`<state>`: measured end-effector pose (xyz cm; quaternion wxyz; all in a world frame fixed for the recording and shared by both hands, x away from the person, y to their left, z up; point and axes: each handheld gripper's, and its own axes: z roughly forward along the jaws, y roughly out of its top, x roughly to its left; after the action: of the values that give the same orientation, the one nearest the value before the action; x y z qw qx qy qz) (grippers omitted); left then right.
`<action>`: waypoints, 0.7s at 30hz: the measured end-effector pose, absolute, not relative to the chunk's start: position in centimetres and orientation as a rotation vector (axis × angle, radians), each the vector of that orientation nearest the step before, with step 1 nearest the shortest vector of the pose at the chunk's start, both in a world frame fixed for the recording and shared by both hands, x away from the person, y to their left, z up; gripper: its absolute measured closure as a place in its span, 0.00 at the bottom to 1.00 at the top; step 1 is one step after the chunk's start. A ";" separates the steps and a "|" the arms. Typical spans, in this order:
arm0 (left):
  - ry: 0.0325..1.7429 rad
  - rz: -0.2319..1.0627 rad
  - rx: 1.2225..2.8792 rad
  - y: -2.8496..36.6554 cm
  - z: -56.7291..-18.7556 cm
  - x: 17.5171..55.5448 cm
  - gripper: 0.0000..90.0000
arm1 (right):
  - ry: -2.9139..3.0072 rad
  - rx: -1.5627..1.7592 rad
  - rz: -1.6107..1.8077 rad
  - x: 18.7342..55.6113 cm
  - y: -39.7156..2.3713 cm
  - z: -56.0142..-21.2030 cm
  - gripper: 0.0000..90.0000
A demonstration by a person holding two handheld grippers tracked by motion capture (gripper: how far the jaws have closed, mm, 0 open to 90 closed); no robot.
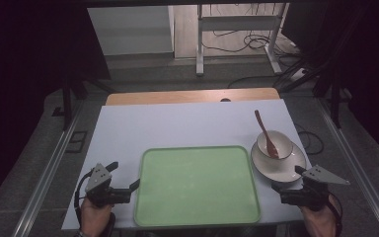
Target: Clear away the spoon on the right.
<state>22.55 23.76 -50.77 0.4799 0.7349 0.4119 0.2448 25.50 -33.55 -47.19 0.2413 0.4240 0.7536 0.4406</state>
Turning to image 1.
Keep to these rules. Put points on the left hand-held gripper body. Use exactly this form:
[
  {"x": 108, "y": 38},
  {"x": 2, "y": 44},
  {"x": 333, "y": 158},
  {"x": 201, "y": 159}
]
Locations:
[{"x": 102, "y": 194}]

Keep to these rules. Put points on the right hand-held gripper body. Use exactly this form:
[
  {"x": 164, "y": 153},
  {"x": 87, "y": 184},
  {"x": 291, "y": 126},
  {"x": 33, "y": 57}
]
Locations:
[{"x": 312, "y": 194}]

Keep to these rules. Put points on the white plate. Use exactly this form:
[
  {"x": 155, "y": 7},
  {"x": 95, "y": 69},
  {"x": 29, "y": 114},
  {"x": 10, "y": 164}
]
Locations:
[{"x": 279, "y": 169}]

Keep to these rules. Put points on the white bowl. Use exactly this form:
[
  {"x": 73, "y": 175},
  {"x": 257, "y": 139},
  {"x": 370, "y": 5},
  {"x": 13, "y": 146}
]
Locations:
[{"x": 281, "y": 143}]

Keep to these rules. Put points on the red-brown wooden spoon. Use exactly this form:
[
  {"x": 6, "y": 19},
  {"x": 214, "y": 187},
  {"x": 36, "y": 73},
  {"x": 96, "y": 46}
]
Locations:
[{"x": 264, "y": 126}]

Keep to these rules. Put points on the green tray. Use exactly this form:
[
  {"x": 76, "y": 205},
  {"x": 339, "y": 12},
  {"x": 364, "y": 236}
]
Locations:
[{"x": 197, "y": 187}]

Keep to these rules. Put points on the person's left hand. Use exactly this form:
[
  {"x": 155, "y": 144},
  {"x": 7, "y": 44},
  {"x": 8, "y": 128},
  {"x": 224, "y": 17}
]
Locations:
[{"x": 93, "y": 217}]

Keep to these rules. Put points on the person's right hand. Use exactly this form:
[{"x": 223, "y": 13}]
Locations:
[{"x": 319, "y": 222}]

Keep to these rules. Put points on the black floor socket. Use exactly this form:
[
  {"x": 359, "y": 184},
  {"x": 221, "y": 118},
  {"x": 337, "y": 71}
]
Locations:
[{"x": 76, "y": 142}]

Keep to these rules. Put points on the black metal stand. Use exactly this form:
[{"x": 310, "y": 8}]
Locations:
[{"x": 67, "y": 105}]

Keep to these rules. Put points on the white board table cover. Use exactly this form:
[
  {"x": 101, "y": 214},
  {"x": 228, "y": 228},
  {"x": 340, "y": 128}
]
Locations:
[{"x": 184, "y": 125}]

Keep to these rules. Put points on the black tripod stand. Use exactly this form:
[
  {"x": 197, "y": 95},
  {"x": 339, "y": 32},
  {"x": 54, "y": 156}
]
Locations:
[{"x": 334, "y": 95}]

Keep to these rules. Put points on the white power strip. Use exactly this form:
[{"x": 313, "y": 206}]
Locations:
[{"x": 298, "y": 74}]

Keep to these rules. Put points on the wooden table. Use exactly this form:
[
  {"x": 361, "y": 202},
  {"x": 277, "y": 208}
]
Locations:
[{"x": 177, "y": 96}]

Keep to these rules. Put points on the white panel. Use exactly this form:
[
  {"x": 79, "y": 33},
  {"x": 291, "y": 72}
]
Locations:
[{"x": 131, "y": 29}]

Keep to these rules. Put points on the metal floor rail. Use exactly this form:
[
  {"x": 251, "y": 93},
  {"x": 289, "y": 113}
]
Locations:
[
  {"x": 46, "y": 174},
  {"x": 355, "y": 171}
]

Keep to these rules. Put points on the white metal desk frame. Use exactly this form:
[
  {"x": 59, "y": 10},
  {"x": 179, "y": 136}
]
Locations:
[{"x": 237, "y": 23}]

